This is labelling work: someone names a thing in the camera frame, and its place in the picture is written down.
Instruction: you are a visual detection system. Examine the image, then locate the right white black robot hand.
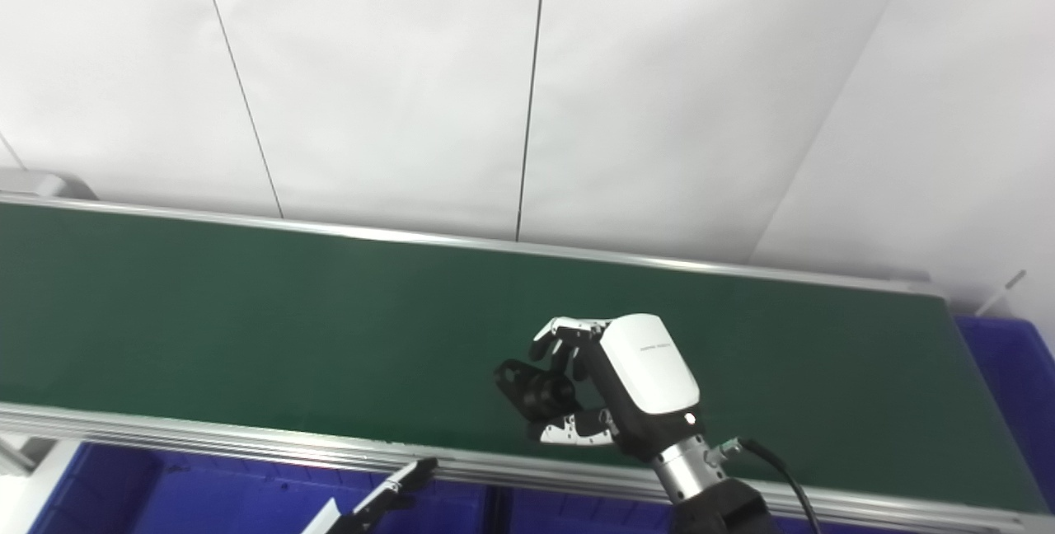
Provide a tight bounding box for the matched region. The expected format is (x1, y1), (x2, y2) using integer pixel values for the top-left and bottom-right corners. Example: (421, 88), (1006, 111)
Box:
(527, 313), (710, 462)

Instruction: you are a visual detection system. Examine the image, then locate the aluminium conveyor leg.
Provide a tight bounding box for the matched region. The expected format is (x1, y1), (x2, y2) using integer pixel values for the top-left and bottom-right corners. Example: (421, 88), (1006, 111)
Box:
(0, 433), (59, 477)

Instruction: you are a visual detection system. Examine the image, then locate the blue plastic bin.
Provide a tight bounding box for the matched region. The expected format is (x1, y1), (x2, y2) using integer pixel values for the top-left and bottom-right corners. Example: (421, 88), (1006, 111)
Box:
(25, 439), (495, 534)
(495, 485), (924, 534)
(954, 316), (1055, 510)

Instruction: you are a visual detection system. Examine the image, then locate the black flanged machine part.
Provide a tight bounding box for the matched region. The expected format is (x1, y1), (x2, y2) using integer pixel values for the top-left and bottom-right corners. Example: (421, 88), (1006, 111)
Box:
(493, 357), (582, 424)

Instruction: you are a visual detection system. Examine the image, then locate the green conveyor belt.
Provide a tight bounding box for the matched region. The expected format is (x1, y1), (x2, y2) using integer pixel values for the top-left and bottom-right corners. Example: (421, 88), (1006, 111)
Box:
(0, 194), (1055, 534)
(0, 203), (1048, 512)

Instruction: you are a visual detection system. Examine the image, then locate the thin white rod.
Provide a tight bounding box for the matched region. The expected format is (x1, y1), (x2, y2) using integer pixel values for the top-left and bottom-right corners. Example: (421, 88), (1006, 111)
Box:
(985, 270), (1028, 308)

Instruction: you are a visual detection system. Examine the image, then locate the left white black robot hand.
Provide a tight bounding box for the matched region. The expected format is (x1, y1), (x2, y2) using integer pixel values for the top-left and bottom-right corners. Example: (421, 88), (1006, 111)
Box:
(301, 457), (439, 534)

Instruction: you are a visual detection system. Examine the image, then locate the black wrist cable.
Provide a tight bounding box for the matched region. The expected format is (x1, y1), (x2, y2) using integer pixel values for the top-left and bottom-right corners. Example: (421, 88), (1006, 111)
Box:
(713, 435), (823, 534)

